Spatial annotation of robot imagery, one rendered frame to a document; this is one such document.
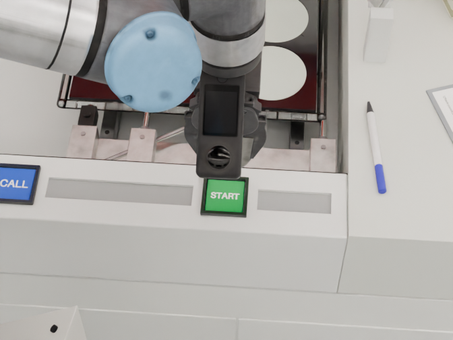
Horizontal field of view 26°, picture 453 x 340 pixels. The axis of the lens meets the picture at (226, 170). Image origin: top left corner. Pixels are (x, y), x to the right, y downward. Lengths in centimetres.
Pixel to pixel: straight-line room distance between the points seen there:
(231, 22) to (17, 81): 66
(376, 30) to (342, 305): 37
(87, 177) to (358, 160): 34
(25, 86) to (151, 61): 79
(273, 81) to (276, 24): 11
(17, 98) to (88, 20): 76
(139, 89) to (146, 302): 65
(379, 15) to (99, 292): 52
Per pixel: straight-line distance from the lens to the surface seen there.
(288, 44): 144
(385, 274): 126
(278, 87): 138
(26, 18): 74
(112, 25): 75
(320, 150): 131
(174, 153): 134
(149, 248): 123
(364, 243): 119
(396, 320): 137
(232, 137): 100
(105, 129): 141
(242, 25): 93
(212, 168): 99
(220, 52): 96
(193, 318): 138
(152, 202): 121
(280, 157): 134
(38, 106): 149
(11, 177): 124
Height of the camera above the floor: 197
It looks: 55 degrees down
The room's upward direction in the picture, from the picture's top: straight up
